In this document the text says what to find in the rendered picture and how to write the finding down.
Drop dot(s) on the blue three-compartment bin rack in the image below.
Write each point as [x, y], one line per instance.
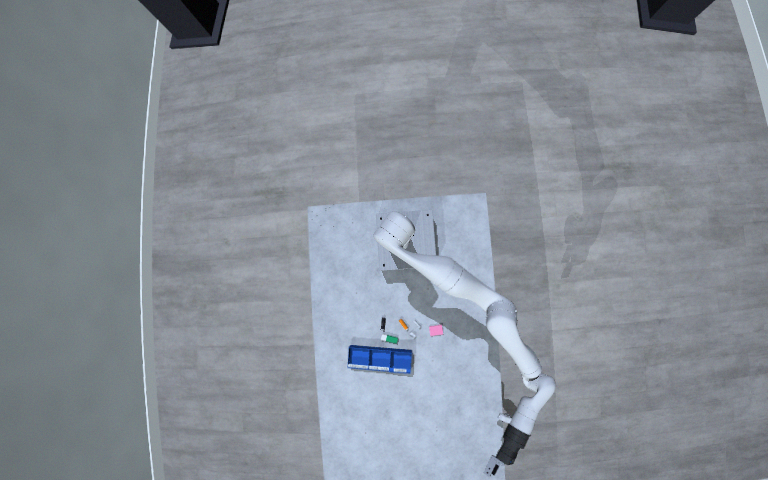
[380, 359]

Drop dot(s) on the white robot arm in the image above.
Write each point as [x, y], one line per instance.
[501, 320]

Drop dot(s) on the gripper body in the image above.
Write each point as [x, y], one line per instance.
[516, 436]

